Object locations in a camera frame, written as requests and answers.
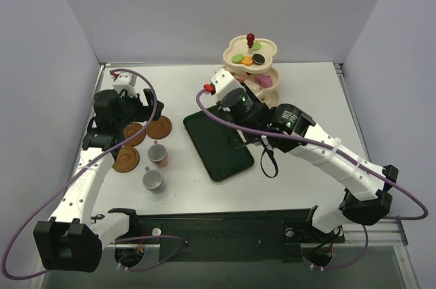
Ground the dark green serving tray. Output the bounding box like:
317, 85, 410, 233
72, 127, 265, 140
183, 111, 254, 182

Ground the orange macaron on stand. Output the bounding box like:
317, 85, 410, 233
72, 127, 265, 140
240, 55, 253, 66

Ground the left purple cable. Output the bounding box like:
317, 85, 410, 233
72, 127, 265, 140
0, 67, 187, 279

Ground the white block cake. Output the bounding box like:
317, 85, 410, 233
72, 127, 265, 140
247, 82, 262, 97

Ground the brown coaster front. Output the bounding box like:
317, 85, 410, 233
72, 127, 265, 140
112, 146, 140, 173

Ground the cream three-tier dessert stand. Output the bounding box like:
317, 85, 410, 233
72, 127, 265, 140
220, 33, 280, 108

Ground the grey mug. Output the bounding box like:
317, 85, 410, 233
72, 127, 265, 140
142, 167, 165, 194

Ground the brown coaster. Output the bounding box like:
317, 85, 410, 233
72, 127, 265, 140
145, 115, 172, 140
123, 122, 146, 147
112, 146, 140, 173

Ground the aluminium rail frame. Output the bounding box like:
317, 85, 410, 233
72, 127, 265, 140
333, 62, 409, 247

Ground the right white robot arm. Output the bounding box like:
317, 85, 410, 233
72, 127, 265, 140
217, 87, 399, 241

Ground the green macaron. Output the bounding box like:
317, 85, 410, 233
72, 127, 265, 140
231, 54, 245, 63
251, 41, 262, 51

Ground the pink block cake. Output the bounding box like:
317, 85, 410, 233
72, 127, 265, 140
254, 74, 273, 89

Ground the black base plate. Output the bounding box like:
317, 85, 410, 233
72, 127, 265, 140
114, 209, 345, 268

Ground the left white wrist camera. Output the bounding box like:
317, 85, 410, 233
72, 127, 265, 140
112, 72, 137, 97

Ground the dark chocolate macaron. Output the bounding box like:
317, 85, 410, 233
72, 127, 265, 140
251, 53, 266, 65

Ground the pink mug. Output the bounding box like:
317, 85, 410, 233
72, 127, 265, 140
147, 140, 168, 168

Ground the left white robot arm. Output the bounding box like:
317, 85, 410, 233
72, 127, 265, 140
33, 89, 164, 273

